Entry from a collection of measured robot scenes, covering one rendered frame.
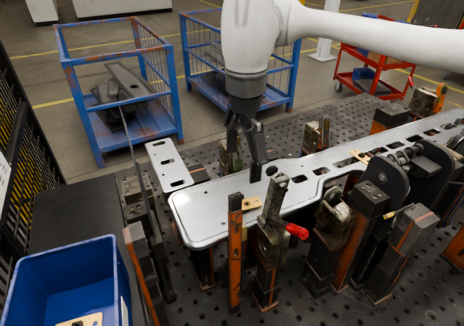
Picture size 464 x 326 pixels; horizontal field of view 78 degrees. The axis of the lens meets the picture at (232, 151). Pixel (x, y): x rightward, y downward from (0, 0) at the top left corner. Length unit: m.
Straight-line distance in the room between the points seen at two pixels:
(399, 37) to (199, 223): 0.61
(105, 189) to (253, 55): 0.58
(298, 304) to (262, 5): 0.84
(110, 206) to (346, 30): 0.71
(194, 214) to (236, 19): 0.51
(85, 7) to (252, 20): 7.91
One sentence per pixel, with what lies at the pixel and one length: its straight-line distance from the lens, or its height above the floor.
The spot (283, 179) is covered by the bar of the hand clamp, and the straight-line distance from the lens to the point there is 0.60.
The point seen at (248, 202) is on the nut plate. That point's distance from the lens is 0.83.
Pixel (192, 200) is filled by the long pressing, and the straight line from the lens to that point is 0.86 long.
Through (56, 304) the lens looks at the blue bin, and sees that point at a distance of 0.73.
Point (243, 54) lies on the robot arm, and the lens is 0.57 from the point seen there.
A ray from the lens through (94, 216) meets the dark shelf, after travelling 0.85.
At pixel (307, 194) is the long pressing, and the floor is 1.00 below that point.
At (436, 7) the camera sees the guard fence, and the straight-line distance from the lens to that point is 6.16.
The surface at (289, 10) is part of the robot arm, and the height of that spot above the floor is 1.49.
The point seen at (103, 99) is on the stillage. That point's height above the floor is 0.41.
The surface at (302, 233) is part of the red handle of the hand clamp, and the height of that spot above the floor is 1.15.
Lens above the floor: 1.61
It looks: 37 degrees down
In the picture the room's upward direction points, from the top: straight up
